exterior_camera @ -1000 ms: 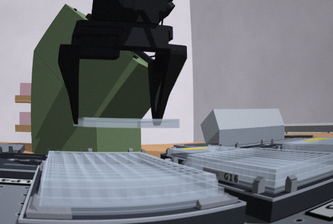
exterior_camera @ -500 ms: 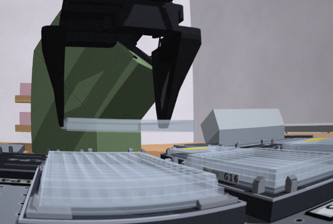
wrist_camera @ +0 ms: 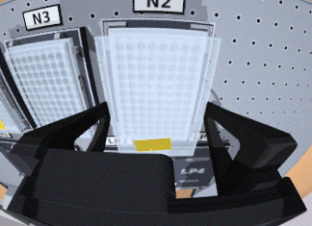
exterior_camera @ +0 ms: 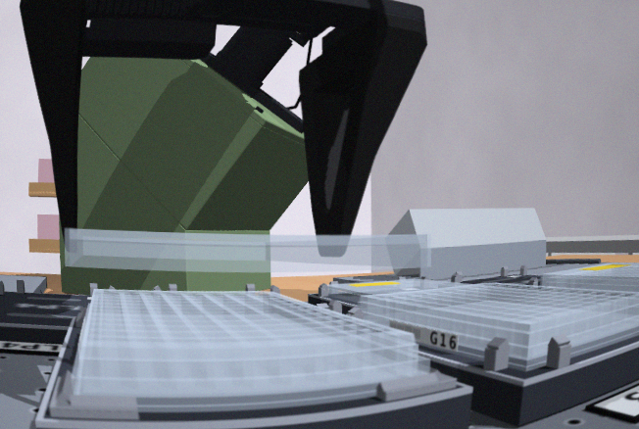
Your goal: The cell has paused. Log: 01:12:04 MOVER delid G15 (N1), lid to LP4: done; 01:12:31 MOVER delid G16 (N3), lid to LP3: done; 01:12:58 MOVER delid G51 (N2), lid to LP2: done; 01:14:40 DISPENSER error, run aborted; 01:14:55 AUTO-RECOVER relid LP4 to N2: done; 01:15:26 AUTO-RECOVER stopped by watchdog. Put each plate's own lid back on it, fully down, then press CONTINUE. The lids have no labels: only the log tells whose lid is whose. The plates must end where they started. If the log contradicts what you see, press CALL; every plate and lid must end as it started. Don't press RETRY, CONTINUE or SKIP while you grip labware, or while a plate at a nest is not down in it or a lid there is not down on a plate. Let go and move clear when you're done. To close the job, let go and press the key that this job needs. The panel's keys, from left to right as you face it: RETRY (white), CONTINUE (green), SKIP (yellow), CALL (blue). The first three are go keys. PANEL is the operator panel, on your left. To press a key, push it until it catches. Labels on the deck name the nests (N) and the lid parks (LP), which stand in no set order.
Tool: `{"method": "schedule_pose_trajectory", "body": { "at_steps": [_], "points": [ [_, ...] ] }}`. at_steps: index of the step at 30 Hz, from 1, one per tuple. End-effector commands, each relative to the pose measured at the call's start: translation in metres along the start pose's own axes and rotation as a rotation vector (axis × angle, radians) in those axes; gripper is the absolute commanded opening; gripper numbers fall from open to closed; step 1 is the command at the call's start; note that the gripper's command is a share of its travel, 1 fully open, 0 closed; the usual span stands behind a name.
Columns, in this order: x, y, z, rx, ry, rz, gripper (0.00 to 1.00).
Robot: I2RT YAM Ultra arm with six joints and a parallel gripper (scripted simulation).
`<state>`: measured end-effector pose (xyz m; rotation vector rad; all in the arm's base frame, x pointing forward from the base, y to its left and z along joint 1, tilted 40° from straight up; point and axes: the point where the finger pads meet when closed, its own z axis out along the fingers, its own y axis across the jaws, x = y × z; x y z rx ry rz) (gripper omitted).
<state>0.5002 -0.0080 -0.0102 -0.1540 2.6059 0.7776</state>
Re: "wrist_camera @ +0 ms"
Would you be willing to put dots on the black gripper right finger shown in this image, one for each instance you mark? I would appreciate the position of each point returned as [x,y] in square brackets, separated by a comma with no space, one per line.
[262,147]

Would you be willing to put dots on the grey perforated base plate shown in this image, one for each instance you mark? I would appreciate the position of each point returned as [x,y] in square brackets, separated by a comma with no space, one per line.
[264,68]

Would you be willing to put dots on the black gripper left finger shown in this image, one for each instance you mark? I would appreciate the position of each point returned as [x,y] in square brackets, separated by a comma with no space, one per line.
[62,133]

